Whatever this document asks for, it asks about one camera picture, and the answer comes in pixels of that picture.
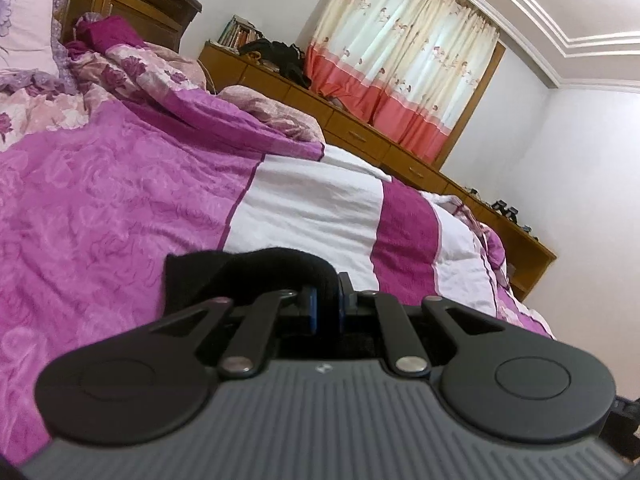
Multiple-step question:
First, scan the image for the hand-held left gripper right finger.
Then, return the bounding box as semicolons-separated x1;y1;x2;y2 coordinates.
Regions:
336;272;507;378

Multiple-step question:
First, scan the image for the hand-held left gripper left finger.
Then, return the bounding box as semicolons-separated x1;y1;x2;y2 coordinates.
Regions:
149;286;319;380

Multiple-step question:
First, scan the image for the black button cardigan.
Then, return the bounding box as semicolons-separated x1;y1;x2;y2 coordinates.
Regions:
164;247;342;337

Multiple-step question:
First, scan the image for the pile of dark clothes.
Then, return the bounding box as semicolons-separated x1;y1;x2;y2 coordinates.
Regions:
236;37;314;89

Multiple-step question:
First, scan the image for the long wooden cabinet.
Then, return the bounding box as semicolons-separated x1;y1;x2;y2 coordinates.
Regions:
199;41;559;303

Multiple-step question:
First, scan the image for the small black object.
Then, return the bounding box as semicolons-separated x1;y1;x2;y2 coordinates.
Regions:
491;199;522;222

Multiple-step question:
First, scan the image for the purple and white bed cover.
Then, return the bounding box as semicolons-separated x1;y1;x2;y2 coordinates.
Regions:
0;82;556;471

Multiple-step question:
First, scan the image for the cream and coral curtain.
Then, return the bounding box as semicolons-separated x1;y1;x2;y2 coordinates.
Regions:
302;0;502;164

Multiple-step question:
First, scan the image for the row of books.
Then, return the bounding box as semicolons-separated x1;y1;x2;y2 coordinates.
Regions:
216;15;264;50

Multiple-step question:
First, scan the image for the crumpled floral blanket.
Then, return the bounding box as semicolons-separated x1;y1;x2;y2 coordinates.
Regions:
0;14;327;157

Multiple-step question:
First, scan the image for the floral ruffled pillow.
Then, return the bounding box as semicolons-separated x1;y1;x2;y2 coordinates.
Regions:
0;0;62;77

